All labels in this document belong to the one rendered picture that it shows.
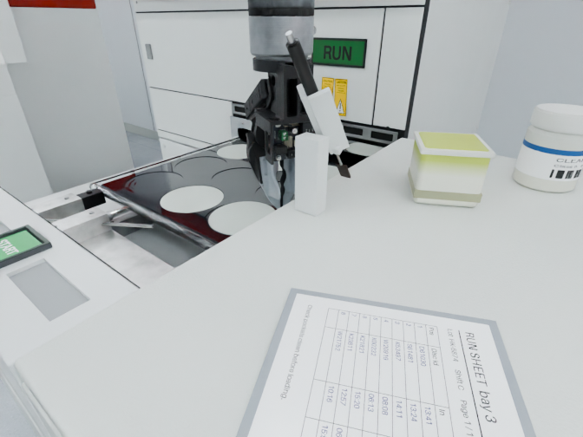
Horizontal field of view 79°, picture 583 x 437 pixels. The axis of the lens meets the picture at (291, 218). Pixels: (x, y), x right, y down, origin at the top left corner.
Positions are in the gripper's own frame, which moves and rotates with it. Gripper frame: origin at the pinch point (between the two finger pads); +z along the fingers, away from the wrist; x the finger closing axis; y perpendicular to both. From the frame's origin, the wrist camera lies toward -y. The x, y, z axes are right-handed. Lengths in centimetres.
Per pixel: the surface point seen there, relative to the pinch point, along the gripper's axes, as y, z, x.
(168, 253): -5.9, 9.2, -17.2
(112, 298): 20.5, -4.8, -21.7
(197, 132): -59, 4, -3
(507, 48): -88, -12, 151
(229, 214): -0.5, 1.2, -7.7
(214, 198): -7.0, 1.3, -8.6
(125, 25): -381, -20, -18
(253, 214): 0.9, 1.2, -4.4
